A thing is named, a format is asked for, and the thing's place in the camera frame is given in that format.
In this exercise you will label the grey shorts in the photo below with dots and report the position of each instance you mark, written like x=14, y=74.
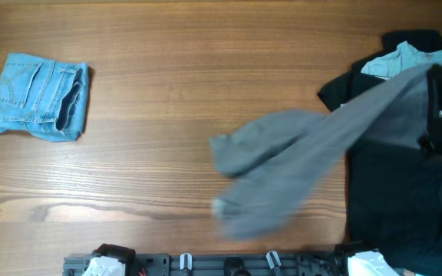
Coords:
x=277, y=160

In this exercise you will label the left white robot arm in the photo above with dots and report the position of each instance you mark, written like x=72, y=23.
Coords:
x=113, y=260

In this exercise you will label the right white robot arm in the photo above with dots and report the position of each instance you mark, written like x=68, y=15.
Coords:
x=402, y=124

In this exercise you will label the black shirt with grey collar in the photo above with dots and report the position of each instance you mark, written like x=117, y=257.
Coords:
x=395, y=192

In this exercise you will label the folded blue denim jeans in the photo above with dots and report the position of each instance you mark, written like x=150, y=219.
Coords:
x=45, y=98

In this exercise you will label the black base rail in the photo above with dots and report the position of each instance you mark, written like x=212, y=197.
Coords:
x=268, y=264

